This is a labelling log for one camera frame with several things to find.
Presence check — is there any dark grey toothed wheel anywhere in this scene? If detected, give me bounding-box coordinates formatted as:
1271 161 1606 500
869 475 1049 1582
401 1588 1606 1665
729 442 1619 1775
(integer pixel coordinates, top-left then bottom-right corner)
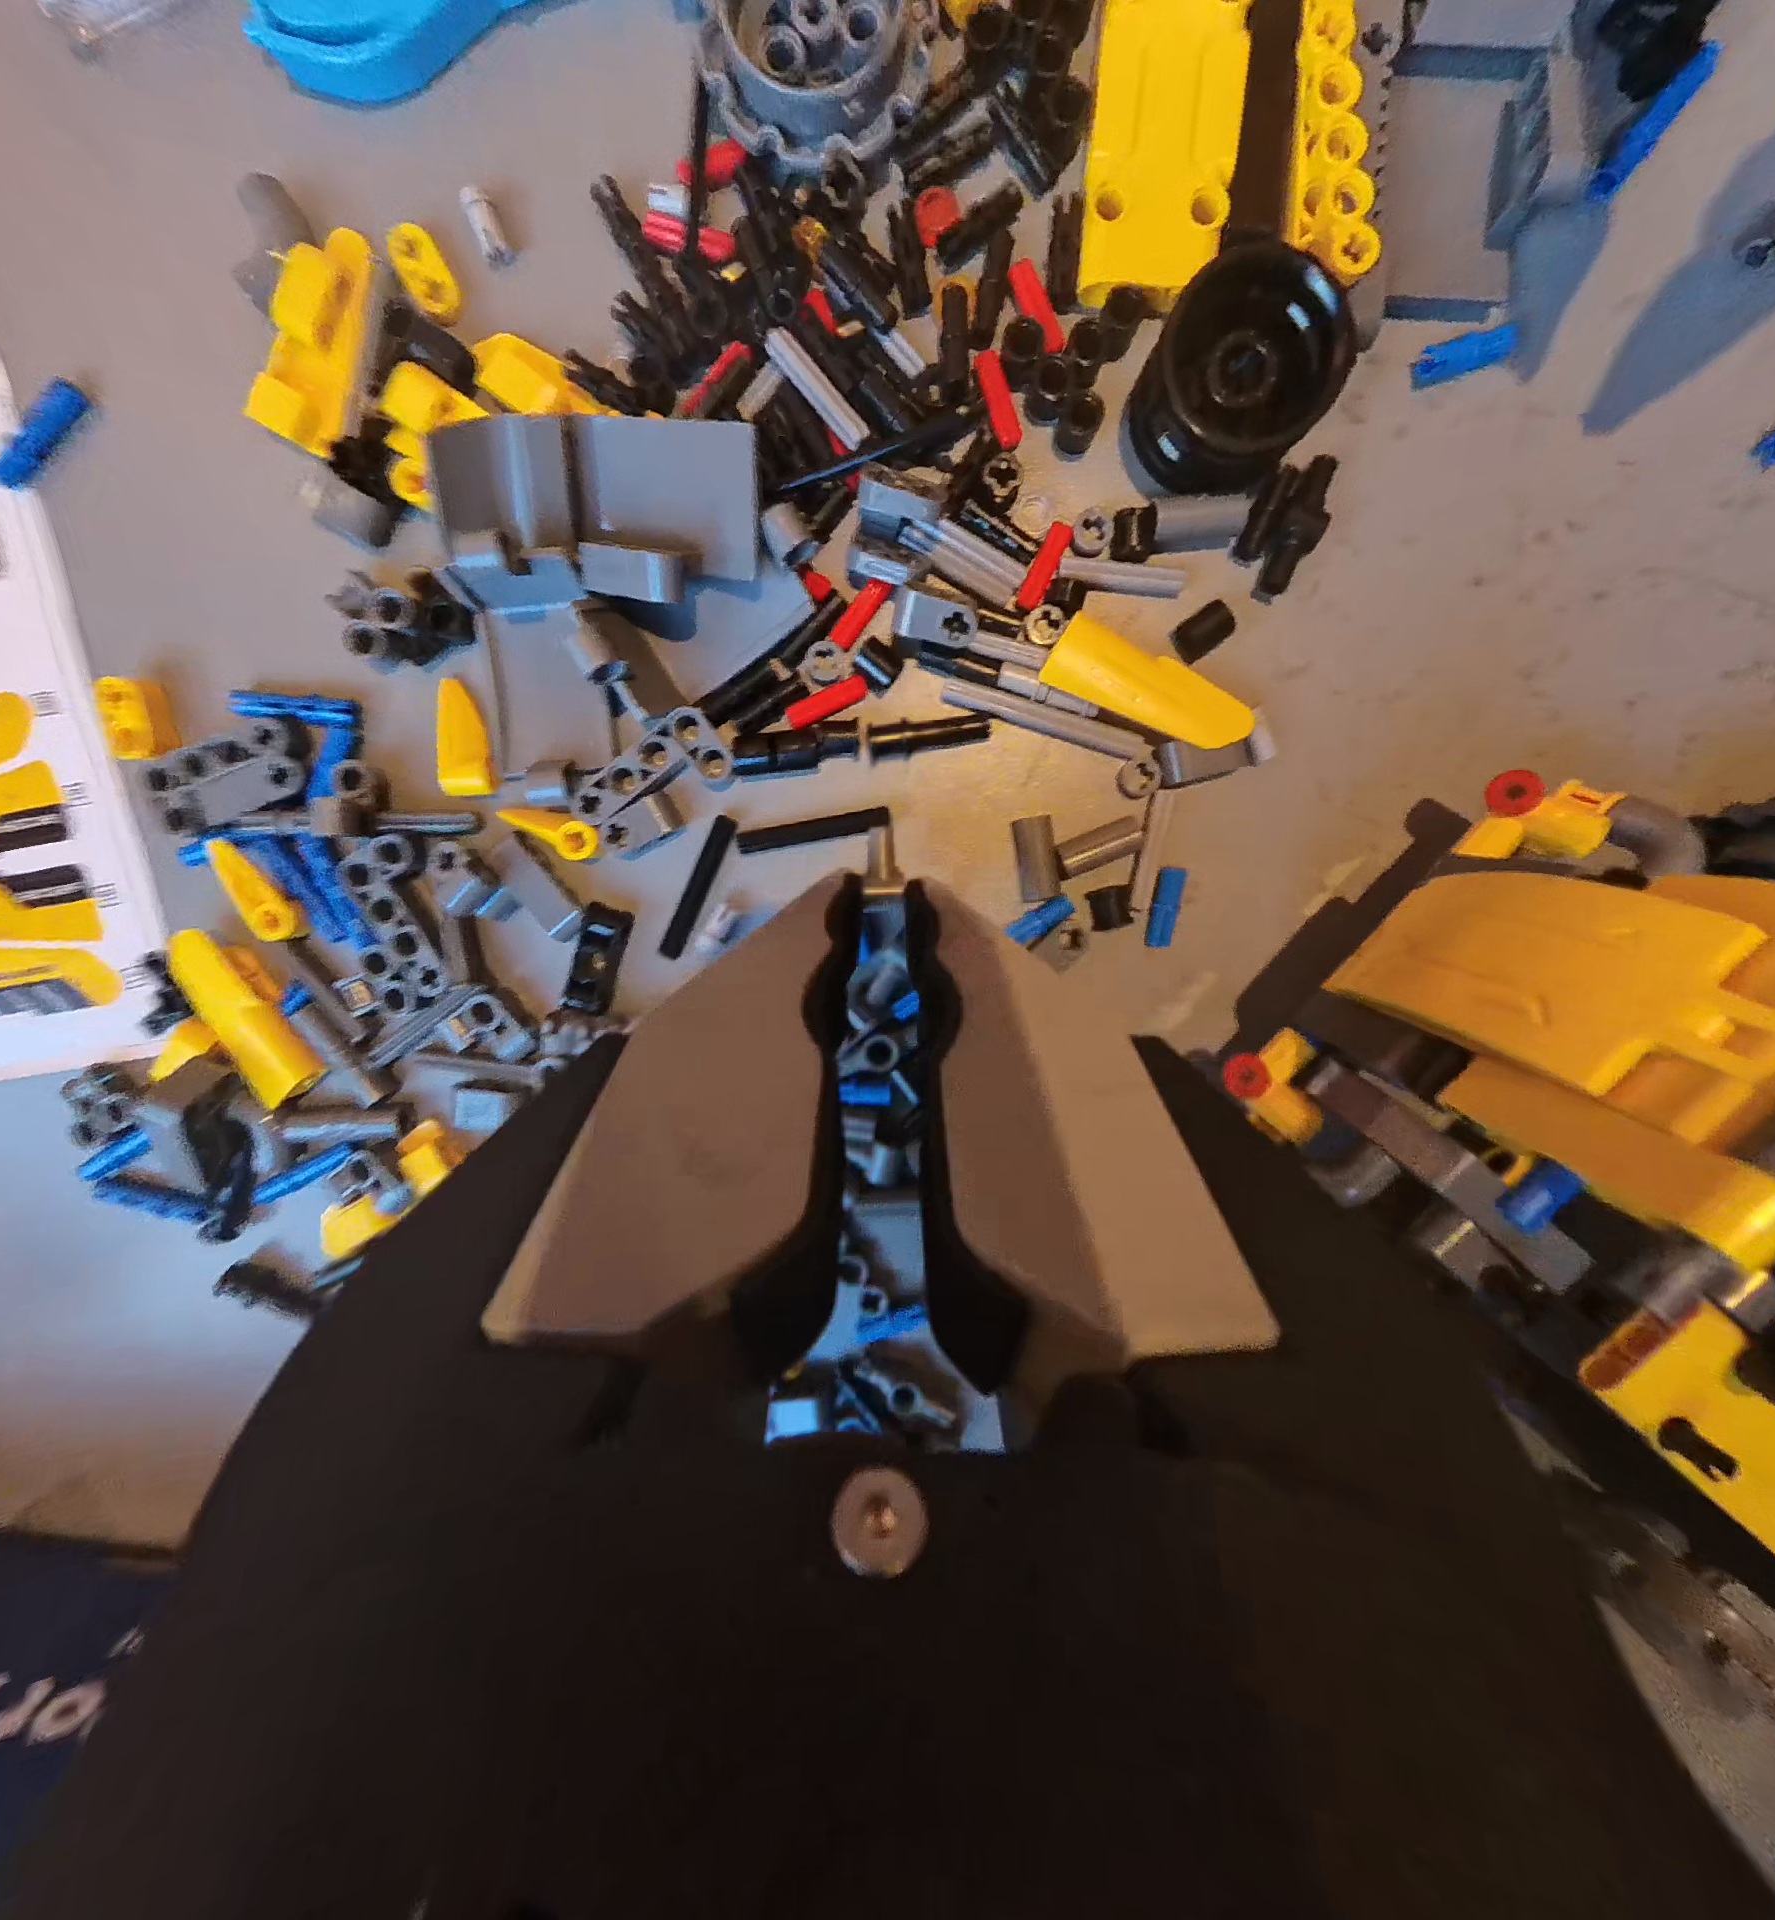
700 0 934 152

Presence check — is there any black toy wheel rim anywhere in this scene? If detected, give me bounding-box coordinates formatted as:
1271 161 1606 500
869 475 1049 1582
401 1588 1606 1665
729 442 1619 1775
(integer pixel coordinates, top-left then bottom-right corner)
1118 240 1362 497

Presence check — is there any yellow black toy vehicle model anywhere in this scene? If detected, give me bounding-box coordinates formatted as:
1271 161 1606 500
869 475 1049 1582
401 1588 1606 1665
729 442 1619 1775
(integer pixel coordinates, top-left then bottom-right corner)
1217 780 1775 1711

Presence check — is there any yellow grey sticker sheet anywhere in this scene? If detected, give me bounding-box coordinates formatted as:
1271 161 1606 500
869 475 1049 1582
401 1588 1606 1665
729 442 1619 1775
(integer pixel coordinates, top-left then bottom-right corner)
0 121 170 1099

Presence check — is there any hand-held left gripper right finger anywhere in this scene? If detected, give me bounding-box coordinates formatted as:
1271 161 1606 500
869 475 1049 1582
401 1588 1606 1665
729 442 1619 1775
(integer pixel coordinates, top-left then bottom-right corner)
901 873 1282 1394

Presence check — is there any pile of small building pieces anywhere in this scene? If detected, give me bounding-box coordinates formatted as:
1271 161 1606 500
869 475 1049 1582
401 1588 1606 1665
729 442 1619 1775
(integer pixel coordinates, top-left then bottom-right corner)
62 0 1368 1442

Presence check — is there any light blue brick separator tool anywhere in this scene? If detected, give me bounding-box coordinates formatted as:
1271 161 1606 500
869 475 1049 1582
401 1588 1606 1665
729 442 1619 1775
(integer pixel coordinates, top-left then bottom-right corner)
242 0 531 106

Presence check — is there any dark blue cardboard kit box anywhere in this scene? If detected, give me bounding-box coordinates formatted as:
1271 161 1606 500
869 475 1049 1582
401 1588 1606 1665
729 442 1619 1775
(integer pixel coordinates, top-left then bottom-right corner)
0 1521 177 1877

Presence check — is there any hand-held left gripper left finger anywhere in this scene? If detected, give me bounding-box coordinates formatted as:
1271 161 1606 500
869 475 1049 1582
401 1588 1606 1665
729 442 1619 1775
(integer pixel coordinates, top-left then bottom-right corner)
479 869 871 1379

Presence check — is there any grey desk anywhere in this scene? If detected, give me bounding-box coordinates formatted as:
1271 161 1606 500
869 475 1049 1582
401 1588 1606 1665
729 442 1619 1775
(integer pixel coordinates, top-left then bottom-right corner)
0 0 1775 1920

